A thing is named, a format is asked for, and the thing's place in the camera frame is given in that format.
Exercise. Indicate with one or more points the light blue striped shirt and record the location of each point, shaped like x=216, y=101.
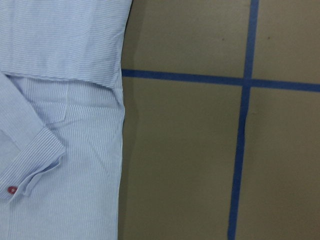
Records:
x=61, y=118

